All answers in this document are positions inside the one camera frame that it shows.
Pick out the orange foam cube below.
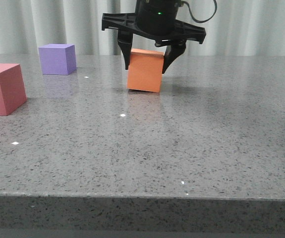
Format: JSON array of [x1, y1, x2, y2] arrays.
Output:
[[127, 49, 164, 93]]

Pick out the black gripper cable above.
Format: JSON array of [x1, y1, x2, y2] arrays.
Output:
[[180, 0, 218, 23]]

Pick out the purple foam cube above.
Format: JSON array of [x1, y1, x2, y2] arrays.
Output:
[[38, 44, 77, 75]]

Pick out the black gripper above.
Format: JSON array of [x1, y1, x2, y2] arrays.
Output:
[[102, 0, 206, 74]]

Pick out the red foam cube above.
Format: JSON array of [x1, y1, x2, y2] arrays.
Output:
[[0, 63, 27, 116]]

